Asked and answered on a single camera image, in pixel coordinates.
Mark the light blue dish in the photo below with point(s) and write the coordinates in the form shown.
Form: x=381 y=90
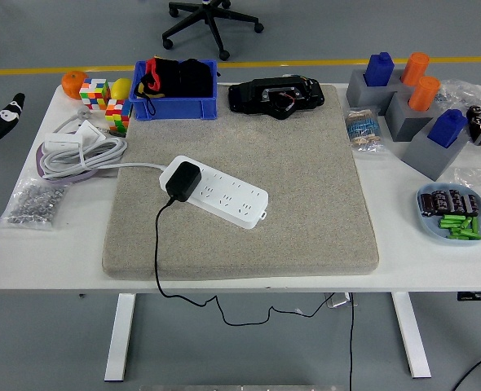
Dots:
x=432 y=230

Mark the orange fruit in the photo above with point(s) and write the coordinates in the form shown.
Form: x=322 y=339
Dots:
x=73 y=83

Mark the white rectangular box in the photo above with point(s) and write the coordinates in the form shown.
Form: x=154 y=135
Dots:
x=63 y=141

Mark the white power strip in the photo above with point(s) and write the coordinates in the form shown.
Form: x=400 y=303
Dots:
x=232 y=199

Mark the black plug adapter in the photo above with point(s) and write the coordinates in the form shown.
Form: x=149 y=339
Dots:
x=183 y=181

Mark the black folded fabric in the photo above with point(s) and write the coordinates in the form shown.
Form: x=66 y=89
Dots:
x=195 y=79

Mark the grey-brown mat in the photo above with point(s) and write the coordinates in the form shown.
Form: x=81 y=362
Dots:
x=285 y=203

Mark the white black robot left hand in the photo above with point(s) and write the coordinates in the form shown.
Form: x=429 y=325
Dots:
x=0 y=124

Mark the small green cylinder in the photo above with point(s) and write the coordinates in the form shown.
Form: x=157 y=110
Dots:
x=452 y=218
x=451 y=223
x=466 y=223
x=464 y=236
x=460 y=231
x=475 y=225

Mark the black red yellow fabric pouch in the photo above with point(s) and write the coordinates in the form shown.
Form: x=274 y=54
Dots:
x=157 y=73

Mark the clear bag of resistors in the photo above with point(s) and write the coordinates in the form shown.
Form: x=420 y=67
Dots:
x=363 y=130

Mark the black mechanical device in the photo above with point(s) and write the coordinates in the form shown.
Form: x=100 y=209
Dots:
x=252 y=97

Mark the orange cylinder peg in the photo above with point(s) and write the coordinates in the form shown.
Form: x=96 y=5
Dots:
x=415 y=69
x=424 y=93

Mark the yellow lemon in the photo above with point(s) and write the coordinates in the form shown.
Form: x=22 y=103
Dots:
x=121 y=89

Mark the white square wall plate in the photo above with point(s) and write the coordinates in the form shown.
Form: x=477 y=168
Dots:
x=90 y=131

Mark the crumpled clear plastic bag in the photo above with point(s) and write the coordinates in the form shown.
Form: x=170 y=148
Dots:
x=460 y=91
x=473 y=175

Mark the black printed capacitor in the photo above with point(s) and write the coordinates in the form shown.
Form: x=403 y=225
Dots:
x=470 y=204
x=426 y=203
x=455 y=200
x=440 y=201

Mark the metal bracket under table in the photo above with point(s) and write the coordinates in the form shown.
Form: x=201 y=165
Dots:
x=338 y=300

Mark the blue square peg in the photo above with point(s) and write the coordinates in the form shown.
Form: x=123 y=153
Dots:
x=446 y=128
x=379 y=69

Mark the black table control panel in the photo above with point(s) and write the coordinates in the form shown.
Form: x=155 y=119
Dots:
x=477 y=296

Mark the multicolour puzzle cube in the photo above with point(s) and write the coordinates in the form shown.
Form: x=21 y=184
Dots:
x=118 y=115
x=95 y=94

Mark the blue plastic bin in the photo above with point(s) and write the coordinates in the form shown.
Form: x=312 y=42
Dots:
x=175 y=108

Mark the white table leg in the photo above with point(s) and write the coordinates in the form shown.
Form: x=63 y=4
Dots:
x=411 y=338
x=120 y=338

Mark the grey block holder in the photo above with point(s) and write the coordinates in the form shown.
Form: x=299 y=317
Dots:
x=405 y=122
x=360 y=95
x=432 y=159

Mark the clear bag of metal screws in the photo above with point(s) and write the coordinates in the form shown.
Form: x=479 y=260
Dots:
x=30 y=205

